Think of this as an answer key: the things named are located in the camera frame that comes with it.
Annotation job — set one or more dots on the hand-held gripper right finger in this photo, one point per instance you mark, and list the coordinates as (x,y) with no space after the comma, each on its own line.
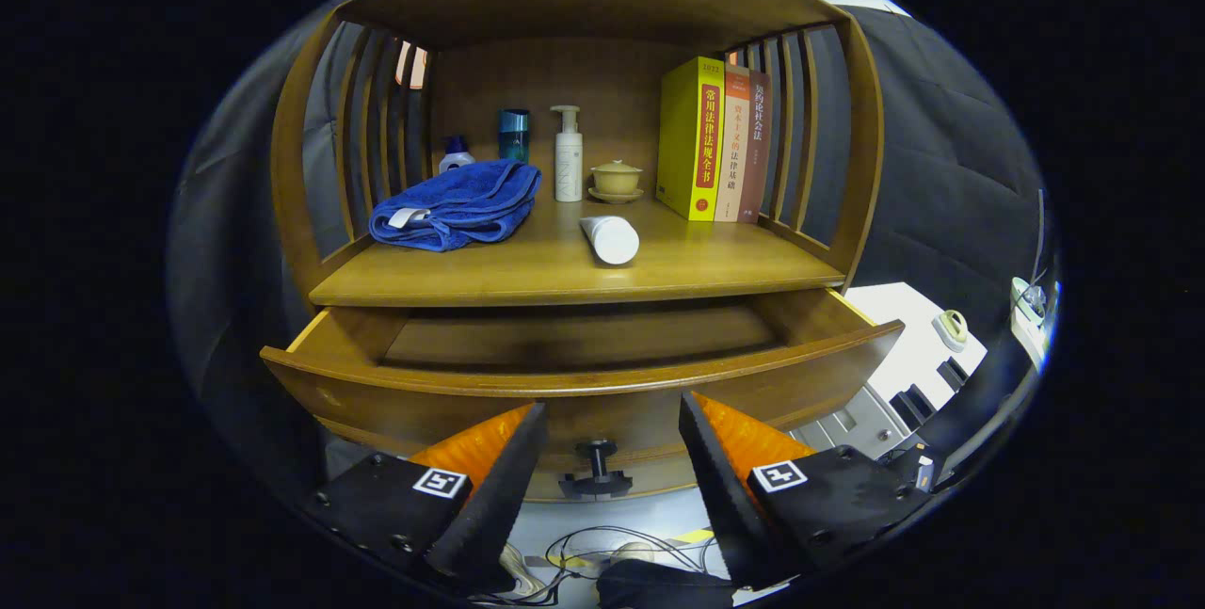
(730,496)

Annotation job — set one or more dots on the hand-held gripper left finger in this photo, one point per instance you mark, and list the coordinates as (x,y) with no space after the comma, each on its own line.
(499,496)

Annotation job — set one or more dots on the black drawer knob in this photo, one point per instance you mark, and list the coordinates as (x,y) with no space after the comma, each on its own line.
(598,468)

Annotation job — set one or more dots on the wooden drawer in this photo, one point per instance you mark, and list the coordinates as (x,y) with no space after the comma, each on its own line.
(621,407)

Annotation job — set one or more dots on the white and green tube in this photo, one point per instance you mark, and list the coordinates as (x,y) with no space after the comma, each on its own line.
(612,239)

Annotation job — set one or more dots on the white side cabinet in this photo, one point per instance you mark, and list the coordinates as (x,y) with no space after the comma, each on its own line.
(904,345)

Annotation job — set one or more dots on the wooden countertop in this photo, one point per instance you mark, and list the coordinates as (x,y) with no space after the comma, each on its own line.
(527,261)

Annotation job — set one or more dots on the dark cloth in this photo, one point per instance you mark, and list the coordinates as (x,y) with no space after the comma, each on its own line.
(659,585)

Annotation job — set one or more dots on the pale green tape dispenser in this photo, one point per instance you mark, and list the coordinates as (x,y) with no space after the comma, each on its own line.
(951,328)

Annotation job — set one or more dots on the blue folded towel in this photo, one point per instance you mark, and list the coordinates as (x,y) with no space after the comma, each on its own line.
(461,200)

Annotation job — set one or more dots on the yellow lidded tea bowl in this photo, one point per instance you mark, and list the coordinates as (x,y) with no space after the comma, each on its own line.
(617,180)

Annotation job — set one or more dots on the white pump bottle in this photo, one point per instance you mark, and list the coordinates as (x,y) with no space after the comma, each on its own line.
(568,162)

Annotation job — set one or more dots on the small white bottle blue cap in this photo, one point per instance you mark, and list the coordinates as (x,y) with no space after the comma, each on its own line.
(456,157)

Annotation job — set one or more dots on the white desk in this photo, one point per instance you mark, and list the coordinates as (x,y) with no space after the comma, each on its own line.
(1036,341)

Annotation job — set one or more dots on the orange and white book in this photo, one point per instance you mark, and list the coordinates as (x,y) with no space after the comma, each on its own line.
(734,148)

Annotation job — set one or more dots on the brown book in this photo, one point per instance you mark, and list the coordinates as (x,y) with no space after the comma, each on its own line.
(758,148)

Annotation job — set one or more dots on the white bowl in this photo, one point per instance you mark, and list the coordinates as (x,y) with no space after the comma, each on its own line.
(1026,294)

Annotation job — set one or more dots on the thick yellow book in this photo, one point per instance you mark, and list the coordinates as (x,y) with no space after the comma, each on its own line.
(680,138)

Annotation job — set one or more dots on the teal bottle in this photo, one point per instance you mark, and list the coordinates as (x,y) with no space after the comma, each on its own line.
(514,134)

